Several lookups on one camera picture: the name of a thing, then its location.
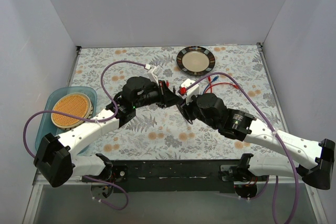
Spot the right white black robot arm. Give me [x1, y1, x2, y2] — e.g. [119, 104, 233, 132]
[177, 93, 335, 190]

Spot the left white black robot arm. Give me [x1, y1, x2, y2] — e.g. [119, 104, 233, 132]
[34, 77, 182, 187]

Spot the dark rimmed beige plate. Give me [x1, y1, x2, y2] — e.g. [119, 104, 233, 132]
[176, 46, 216, 76]

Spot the floral tablecloth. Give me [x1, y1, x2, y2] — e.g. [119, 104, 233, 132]
[71, 45, 285, 160]

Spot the orange woven round plate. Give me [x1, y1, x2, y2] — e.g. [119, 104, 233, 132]
[51, 93, 93, 130]

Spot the teal plastic tray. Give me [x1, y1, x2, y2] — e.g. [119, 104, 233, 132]
[35, 86, 97, 151]

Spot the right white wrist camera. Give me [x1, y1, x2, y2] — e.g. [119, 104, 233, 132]
[178, 79, 200, 105]

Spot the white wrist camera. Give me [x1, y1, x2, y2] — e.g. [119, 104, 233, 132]
[147, 65, 163, 84]
[178, 79, 200, 105]

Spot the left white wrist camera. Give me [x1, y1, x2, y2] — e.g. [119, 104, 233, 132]
[147, 65, 163, 84]

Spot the red ethernet cable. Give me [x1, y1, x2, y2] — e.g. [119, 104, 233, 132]
[206, 76, 239, 94]

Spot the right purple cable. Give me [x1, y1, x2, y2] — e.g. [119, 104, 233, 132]
[181, 72, 301, 224]

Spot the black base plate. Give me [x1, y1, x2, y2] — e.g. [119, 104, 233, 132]
[81, 158, 272, 193]

